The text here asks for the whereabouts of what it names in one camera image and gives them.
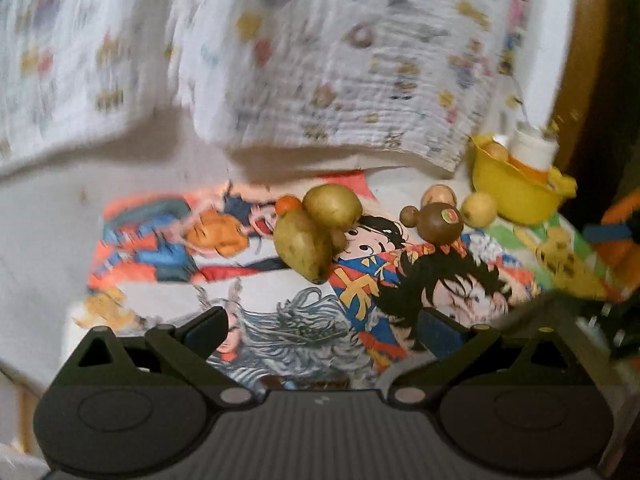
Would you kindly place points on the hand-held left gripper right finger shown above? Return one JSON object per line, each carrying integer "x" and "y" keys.
{"x": 440, "y": 335}

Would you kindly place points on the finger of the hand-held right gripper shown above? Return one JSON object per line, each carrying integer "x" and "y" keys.
{"x": 607, "y": 233}

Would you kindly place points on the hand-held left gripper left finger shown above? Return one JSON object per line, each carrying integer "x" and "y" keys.
{"x": 207, "y": 332}

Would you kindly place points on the metal tray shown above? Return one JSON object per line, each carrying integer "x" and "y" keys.
{"x": 575, "y": 340}

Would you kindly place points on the kiwi with sticker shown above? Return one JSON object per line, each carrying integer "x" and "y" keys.
{"x": 435, "y": 225}

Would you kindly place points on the large elongated green pear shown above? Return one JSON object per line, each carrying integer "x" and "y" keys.
{"x": 302, "y": 245}

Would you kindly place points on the small orange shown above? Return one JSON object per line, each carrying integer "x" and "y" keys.
{"x": 286, "y": 204}

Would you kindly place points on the large round green pear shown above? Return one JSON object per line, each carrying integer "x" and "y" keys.
{"x": 332, "y": 205}

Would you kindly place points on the orange cloth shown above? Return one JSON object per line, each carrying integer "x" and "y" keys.
{"x": 622, "y": 210}

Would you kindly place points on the yellow bear printed cloth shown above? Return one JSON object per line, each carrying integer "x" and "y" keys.
{"x": 560, "y": 260}

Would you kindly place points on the anime printed cloth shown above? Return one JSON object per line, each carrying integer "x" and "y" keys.
{"x": 250, "y": 270}

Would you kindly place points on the yellow bowl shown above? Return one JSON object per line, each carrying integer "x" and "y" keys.
{"x": 520, "y": 195}

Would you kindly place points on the white cup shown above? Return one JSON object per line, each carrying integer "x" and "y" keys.
{"x": 530, "y": 147}

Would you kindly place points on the yellow round fruit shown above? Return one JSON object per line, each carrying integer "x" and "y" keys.
{"x": 478, "y": 210}

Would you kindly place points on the tan round fruit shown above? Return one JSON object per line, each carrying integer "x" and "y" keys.
{"x": 495, "y": 150}

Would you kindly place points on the dry plant twig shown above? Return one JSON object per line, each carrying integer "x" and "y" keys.
{"x": 515, "y": 102}

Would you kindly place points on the white box with yellow edges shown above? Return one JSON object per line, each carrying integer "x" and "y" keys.
{"x": 15, "y": 455}

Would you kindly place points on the white cartoon printed blanket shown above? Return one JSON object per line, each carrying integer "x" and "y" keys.
{"x": 300, "y": 60}

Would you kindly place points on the brown wooden post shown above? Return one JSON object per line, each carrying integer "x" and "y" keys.
{"x": 590, "y": 60}

